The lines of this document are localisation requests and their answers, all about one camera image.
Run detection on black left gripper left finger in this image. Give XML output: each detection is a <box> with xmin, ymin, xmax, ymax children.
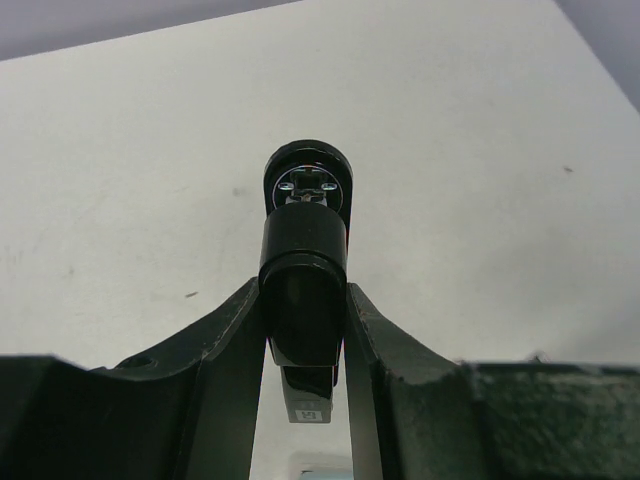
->
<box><xmin>1</xmin><ymin>280</ymin><xmax>264</xmax><ymax>479</ymax></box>

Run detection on black stapler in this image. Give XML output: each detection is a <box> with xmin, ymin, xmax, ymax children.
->
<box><xmin>258</xmin><ymin>139</ymin><xmax>353</xmax><ymax>425</ymax></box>

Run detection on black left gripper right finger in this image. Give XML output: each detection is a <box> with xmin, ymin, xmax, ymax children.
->
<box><xmin>345</xmin><ymin>285</ymin><xmax>639</xmax><ymax>479</ymax></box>

